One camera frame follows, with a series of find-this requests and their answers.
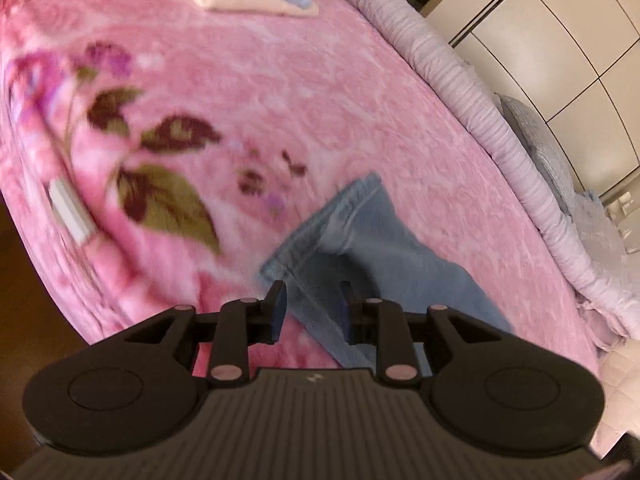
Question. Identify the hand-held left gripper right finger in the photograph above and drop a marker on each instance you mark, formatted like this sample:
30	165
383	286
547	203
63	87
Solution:
346	311

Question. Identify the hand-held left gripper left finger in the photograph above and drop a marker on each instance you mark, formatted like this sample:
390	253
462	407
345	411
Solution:
277	311

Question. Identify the blue denim jeans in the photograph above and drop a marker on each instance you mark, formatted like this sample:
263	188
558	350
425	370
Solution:
385	270

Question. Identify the pink floral fleece blanket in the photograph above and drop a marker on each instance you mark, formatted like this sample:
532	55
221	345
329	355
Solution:
300	125

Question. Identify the white blanket label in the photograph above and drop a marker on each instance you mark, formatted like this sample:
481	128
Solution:
71	212

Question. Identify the lilac striped quilt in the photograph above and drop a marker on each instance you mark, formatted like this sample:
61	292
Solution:
475	110

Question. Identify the grey checked pillow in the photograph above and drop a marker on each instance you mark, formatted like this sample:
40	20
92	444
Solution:
542	145

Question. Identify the cream wardrobe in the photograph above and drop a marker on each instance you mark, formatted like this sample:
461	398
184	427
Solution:
565	35

